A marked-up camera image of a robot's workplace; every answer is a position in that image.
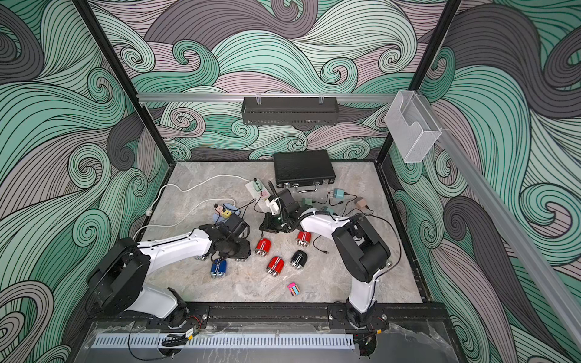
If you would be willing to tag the light blue socket cube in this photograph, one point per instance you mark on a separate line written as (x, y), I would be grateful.
(217, 207)

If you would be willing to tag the clear acrylic wall box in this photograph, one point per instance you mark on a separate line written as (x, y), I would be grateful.
(412, 123)

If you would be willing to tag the blue shaver front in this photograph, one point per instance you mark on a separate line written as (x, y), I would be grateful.
(218, 269)

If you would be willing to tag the teal charger adapter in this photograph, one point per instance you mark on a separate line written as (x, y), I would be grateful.
(339, 193)

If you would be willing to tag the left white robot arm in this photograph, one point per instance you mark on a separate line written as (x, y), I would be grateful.
(119, 282)

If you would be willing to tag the white slotted cable duct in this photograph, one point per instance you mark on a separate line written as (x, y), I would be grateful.
(229, 341)

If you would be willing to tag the black briefcase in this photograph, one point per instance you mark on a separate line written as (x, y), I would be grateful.
(303, 168)

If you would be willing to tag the black shaver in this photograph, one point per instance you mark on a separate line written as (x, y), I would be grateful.
(299, 259)

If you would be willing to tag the pink striped small box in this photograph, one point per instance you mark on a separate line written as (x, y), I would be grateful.
(294, 289)

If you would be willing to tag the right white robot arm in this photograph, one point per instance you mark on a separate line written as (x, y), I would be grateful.
(362, 250)

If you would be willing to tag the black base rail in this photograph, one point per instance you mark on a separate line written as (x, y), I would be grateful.
(334, 316)

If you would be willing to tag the black wall shelf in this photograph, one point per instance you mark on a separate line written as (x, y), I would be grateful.
(289, 111)

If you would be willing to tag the white power strip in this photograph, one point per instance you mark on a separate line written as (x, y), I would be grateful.
(263, 195)

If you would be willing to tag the red shaver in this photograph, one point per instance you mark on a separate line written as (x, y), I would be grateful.
(275, 266)
(263, 247)
(304, 238)

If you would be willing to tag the aluminium wall rail back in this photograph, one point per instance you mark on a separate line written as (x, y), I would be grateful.
(239, 97)

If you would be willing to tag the pink charger adapter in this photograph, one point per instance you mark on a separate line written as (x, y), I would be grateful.
(361, 203)

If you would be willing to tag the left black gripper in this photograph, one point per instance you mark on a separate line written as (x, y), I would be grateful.
(244, 252)

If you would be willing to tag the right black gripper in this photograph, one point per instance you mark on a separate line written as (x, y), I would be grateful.
(268, 220)

